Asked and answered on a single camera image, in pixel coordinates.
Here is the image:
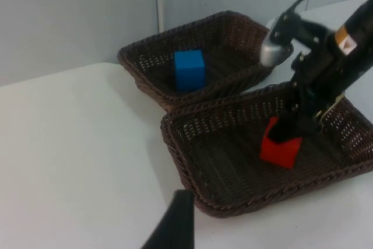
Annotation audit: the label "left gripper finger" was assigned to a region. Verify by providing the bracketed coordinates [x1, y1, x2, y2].
[302, 108, 325, 138]
[142, 190, 195, 249]
[275, 101, 305, 145]

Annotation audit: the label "red cube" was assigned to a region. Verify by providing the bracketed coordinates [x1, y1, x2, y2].
[259, 116, 303, 170]

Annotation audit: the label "dark brown wicker basket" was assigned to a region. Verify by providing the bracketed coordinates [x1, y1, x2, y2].
[117, 10, 294, 113]
[160, 82, 373, 219]

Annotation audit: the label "blue cube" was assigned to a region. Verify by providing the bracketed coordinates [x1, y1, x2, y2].
[174, 50, 206, 93]

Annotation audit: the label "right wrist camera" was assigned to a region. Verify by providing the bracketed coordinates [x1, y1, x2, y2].
[260, 12, 335, 68]

